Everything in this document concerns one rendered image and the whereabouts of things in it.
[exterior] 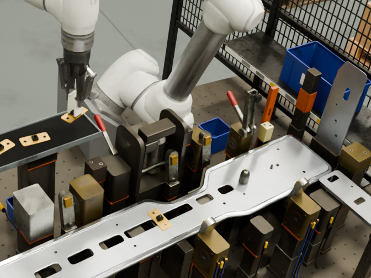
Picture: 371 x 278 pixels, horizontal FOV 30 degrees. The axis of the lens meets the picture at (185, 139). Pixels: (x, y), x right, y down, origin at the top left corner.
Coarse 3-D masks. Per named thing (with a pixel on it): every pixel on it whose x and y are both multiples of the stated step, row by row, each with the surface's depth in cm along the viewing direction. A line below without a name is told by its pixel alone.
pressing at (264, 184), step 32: (256, 160) 235; (288, 160) 237; (320, 160) 239; (192, 192) 218; (256, 192) 223; (288, 192) 225; (96, 224) 202; (128, 224) 204; (192, 224) 208; (32, 256) 190; (64, 256) 192; (96, 256) 194; (128, 256) 195
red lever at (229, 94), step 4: (228, 92) 238; (228, 96) 237; (232, 96) 237; (232, 100) 237; (232, 104) 237; (236, 104) 237; (236, 108) 237; (236, 112) 237; (240, 112) 237; (240, 116) 236; (240, 120) 237; (248, 128) 236
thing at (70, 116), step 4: (84, 108) 208; (72, 112) 204; (84, 112) 206; (64, 116) 204; (68, 116) 204; (72, 116) 204; (76, 116) 204; (64, 120) 203; (68, 120) 202; (72, 120) 203
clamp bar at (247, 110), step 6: (246, 90) 230; (252, 90) 228; (246, 96) 228; (252, 96) 227; (258, 96) 226; (246, 102) 229; (252, 102) 231; (258, 102) 227; (246, 108) 230; (252, 108) 232; (246, 114) 231; (252, 114) 233; (246, 120) 232; (252, 120) 234; (246, 126) 233; (252, 126) 235; (246, 132) 235; (252, 132) 237
